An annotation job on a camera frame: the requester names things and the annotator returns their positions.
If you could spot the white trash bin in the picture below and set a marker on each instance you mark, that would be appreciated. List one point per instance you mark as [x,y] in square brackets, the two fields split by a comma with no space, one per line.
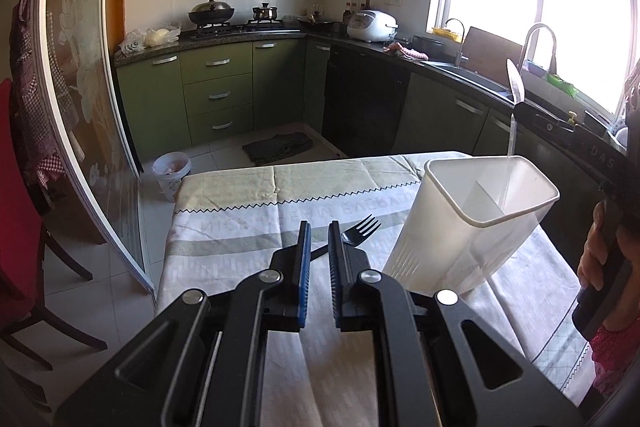
[172,179]

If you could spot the green plastic item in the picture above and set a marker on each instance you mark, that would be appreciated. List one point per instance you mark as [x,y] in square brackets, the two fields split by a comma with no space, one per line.
[560,83]

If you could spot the black fork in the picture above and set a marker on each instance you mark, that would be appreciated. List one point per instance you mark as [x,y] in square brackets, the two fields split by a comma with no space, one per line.
[357,234]

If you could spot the red wooden chair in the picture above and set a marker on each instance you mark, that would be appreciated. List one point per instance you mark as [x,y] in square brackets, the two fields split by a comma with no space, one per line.
[15,207]

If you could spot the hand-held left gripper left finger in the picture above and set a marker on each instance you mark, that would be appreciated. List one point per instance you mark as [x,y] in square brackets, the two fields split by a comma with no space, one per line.
[305,279]

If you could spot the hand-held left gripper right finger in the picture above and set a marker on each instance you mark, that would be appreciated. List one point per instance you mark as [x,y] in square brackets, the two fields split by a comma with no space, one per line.
[334,279]

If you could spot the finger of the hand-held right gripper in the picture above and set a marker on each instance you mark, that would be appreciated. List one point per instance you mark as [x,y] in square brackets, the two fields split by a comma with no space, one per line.
[542,117]

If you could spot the white plastic utensil holder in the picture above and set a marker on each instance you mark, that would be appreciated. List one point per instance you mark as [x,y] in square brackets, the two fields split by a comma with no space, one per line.
[450,247]

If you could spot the black wok with lid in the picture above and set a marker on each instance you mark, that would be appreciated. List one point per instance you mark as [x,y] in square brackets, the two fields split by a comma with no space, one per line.
[211,12]

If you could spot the black cooking pot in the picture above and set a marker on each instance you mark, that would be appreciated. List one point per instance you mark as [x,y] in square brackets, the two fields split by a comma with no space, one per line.
[427,44]

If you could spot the white rice cooker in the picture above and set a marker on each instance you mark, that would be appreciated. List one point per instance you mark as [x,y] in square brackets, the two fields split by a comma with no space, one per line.
[370,27]

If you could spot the brown cutting board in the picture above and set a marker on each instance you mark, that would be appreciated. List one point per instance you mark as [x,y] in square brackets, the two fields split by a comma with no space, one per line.
[492,52]

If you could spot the steel kitchen sink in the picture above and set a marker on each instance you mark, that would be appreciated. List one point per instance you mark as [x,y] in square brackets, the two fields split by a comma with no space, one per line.
[470,74]

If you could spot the dark floor mat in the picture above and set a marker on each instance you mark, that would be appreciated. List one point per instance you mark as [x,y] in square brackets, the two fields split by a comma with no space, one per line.
[277,148]

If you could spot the black frying pan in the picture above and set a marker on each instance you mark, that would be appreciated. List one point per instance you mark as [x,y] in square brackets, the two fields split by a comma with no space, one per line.
[316,24]

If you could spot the white plastic spoon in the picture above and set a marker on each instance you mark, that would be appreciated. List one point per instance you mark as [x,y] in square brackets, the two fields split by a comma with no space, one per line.
[515,82]

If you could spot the black gas stove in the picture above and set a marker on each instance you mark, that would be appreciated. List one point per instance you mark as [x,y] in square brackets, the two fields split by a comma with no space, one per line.
[235,29]

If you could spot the plastic bags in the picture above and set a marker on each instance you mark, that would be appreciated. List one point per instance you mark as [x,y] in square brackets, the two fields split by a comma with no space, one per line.
[155,38]

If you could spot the pink dish cloth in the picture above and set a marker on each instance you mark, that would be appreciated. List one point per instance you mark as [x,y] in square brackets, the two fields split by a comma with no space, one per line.
[407,52]

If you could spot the striped pale tablecloth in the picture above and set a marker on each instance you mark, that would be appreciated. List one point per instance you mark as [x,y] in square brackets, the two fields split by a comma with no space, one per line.
[300,187]

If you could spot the person's right forearm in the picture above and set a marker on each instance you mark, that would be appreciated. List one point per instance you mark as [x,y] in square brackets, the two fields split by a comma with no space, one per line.
[612,359]

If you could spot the green base cabinet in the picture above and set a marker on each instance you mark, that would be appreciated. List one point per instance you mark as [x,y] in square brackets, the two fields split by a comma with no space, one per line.
[215,97]

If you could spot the person's right hand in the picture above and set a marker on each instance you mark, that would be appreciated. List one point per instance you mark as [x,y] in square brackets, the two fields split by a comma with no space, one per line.
[592,252]

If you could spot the checked hanging cloth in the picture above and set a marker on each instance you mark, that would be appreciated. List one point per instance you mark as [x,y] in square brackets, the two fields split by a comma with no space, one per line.
[30,72]

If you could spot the yellow oil bottle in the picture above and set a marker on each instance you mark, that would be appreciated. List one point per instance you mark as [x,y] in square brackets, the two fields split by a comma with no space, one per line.
[318,4]

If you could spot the kitchen window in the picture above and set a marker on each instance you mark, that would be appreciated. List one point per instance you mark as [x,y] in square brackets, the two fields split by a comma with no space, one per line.
[575,7]

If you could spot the large steel faucet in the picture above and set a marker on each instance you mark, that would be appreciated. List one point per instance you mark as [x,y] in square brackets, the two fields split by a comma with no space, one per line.
[530,37]

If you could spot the floral glass sliding door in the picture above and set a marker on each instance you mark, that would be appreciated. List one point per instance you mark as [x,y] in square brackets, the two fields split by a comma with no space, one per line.
[85,107]

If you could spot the dark sauce bottles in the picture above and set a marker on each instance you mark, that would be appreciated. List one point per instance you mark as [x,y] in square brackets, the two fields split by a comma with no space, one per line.
[355,9]

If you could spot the small black pot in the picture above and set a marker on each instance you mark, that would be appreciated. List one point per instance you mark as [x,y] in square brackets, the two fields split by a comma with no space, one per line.
[265,13]

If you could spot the purple bowl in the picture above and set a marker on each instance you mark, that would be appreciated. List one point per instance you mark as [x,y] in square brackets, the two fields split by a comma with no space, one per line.
[537,69]

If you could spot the dark sink cabinet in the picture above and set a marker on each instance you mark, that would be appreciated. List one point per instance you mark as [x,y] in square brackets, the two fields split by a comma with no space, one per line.
[450,127]

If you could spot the white dishes in rack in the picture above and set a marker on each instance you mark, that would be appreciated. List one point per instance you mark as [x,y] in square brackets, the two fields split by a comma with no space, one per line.
[620,137]

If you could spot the small steel faucet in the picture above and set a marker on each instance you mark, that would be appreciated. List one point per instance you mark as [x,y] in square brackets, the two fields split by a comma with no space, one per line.
[459,52]

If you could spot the yellow sponge tray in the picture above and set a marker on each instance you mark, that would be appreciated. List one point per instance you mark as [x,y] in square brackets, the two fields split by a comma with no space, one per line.
[445,33]

